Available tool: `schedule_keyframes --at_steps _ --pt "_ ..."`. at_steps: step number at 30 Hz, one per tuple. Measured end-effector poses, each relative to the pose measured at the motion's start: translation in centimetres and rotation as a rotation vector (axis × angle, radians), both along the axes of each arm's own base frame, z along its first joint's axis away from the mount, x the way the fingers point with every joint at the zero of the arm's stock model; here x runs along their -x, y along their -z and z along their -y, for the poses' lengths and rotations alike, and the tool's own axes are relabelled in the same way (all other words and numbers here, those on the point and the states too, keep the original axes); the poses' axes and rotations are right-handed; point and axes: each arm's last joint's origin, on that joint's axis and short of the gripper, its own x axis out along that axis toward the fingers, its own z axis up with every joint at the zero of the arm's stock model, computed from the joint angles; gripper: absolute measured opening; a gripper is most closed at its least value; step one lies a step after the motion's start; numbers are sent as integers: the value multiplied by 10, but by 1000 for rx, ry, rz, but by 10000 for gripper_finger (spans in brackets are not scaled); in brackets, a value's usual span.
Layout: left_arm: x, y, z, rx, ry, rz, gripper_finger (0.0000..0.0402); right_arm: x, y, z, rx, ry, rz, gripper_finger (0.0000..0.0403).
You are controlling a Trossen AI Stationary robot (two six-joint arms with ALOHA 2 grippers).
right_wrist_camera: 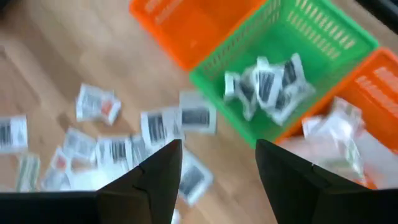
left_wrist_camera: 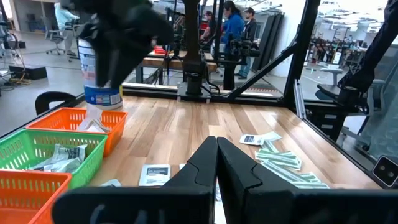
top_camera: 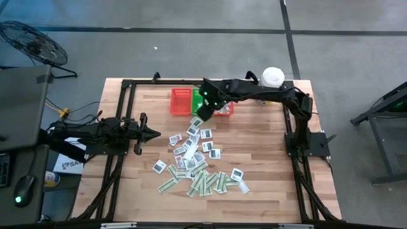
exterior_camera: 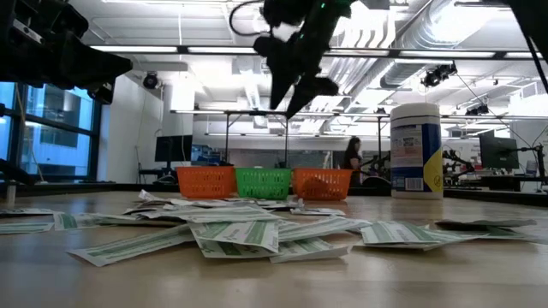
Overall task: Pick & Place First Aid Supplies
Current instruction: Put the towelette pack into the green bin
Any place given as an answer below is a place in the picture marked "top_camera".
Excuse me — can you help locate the orange plastic basket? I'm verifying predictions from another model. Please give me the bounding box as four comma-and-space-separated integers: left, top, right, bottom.
169, 88, 193, 116
212, 101, 235, 117

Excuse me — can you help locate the black aluminium rig frame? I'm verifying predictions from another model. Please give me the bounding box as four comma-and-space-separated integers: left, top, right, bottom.
71, 71, 343, 229

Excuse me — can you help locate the green plastic basket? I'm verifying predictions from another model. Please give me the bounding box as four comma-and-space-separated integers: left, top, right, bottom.
191, 88, 205, 116

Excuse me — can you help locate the white printed box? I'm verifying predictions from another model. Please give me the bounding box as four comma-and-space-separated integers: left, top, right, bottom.
52, 137, 87, 176

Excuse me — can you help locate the yellow blue can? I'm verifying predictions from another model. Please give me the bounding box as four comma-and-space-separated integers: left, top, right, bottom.
44, 170, 62, 188

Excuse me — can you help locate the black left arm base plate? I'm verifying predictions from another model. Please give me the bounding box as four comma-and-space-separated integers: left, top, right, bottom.
85, 139, 130, 157

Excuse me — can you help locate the dark grey desk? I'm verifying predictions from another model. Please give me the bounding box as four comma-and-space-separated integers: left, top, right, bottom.
0, 144, 50, 227

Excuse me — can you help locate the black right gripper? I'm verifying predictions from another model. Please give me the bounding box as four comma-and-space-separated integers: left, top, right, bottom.
196, 78, 233, 122

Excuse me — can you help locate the black computer mouse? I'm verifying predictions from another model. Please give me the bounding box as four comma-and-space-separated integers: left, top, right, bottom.
13, 174, 36, 209

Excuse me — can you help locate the white wipes canister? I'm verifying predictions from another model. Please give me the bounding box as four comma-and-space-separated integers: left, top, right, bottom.
255, 66, 286, 106

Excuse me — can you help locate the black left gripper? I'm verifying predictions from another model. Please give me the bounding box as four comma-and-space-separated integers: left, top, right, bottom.
126, 111, 162, 156

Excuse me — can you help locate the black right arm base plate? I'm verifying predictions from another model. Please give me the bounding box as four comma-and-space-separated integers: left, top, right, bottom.
284, 132, 338, 158

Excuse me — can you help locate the black keyboard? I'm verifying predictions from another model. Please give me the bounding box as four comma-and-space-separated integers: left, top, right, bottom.
0, 153, 11, 189

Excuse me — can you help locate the grey desk panel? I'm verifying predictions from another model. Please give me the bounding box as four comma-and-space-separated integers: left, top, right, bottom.
0, 65, 53, 152

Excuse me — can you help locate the black metal cart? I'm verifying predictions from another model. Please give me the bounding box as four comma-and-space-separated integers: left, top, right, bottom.
350, 81, 407, 186

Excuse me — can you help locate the black floor fan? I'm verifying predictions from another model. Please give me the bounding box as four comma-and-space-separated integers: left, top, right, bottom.
0, 20, 78, 79

